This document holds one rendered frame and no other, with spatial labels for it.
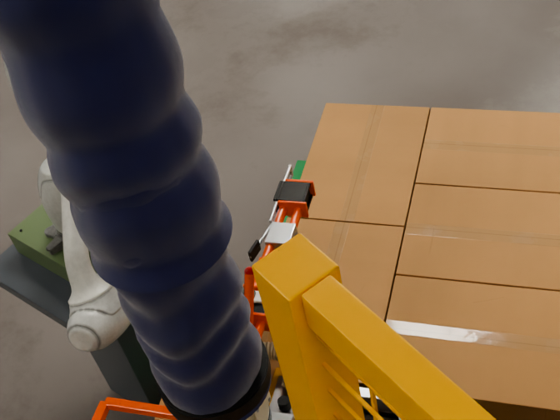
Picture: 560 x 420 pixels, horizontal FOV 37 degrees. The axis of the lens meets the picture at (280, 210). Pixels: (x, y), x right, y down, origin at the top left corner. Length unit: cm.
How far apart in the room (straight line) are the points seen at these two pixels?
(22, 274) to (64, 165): 152
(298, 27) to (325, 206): 197
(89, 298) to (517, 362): 120
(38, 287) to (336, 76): 217
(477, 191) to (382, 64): 159
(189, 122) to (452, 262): 159
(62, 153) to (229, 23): 369
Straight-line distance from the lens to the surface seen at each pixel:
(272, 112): 414
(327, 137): 312
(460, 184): 290
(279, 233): 205
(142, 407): 185
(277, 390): 193
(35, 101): 112
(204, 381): 156
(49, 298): 259
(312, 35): 461
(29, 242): 266
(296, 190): 214
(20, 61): 110
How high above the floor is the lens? 259
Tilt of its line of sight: 45 degrees down
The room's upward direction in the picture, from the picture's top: 13 degrees counter-clockwise
